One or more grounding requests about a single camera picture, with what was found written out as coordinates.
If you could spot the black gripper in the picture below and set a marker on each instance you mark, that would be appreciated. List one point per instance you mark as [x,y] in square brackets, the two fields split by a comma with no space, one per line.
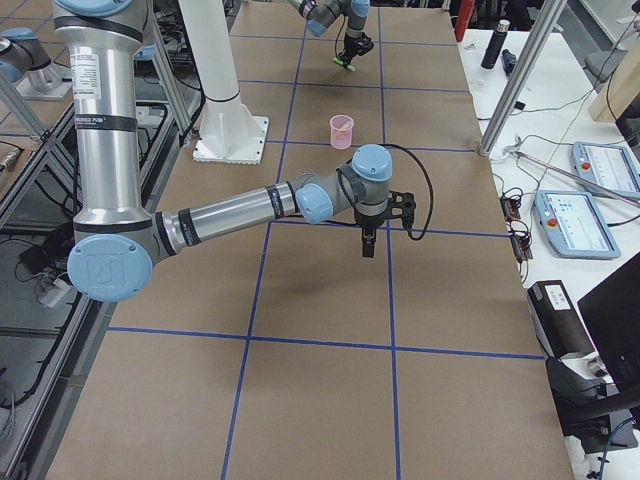
[369,220]
[352,43]

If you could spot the green marker pen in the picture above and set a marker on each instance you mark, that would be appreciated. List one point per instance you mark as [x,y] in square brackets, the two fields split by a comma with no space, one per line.
[343,64]

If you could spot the pink mesh pen holder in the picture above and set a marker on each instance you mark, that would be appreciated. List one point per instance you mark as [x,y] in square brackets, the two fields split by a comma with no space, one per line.
[341,130]

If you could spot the clear plastic packet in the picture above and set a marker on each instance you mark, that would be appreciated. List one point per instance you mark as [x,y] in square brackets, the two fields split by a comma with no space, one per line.
[470,47]

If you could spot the black water bottle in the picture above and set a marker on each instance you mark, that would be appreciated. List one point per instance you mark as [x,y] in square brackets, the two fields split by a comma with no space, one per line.
[495,44]

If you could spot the reacher grabber stick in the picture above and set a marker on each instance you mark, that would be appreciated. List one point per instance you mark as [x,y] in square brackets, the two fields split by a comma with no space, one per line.
[591,187]

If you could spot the near teach pendant tablet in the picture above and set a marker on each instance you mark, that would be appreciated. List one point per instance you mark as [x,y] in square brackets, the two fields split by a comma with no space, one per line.
[574,226]

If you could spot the teach pendant tablet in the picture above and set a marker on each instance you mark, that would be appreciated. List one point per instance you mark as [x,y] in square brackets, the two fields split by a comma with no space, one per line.
[608,166]
[574,226]

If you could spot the brown cardboard box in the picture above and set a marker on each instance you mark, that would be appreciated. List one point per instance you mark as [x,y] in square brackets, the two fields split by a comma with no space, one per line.
[559,329]

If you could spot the far teach pendant tablet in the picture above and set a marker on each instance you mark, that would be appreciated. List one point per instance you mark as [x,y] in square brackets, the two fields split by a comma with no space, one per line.
[608,166]

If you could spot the black monitor on stand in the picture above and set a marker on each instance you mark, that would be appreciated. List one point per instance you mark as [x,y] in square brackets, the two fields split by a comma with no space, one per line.
[590,409]

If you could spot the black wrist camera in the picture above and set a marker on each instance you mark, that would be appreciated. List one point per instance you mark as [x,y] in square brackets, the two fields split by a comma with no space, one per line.
[401,206]
[365,44]

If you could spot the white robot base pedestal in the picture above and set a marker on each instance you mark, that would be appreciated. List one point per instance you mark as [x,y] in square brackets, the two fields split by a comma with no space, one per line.
[228,132]

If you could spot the aluminium frame post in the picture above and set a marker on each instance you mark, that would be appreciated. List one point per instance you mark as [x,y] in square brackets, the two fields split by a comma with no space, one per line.
[533,47]

